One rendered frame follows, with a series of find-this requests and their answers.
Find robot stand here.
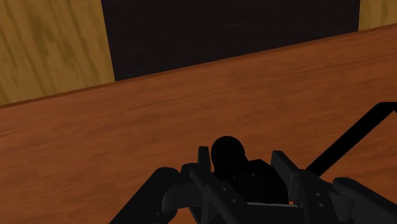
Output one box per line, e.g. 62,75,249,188
101,0,361,82

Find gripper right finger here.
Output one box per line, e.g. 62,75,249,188
270,150,397,224

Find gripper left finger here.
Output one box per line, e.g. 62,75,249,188
108,145,249,224

